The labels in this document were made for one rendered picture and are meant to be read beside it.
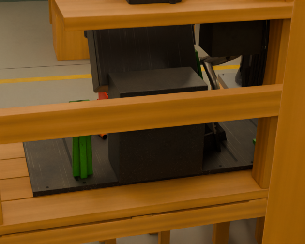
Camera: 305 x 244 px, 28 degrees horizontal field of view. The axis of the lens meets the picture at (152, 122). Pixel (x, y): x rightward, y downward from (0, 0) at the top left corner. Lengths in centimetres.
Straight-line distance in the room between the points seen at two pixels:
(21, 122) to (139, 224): 58
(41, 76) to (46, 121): 369
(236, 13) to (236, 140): 76
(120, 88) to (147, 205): 39
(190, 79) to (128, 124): 35
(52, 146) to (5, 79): 311
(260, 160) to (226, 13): 59
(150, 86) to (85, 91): 313
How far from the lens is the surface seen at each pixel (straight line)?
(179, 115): 183
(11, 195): 210
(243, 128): 251
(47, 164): 222
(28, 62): 576
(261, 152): 212
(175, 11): 172
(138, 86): 198
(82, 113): 175
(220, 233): 325
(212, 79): 220
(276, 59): 196
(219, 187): 214
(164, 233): 312
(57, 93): 507
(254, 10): 181
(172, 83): 201
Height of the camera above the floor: 200
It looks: 26 degrees down
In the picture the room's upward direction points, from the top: 2 degrees clockwise
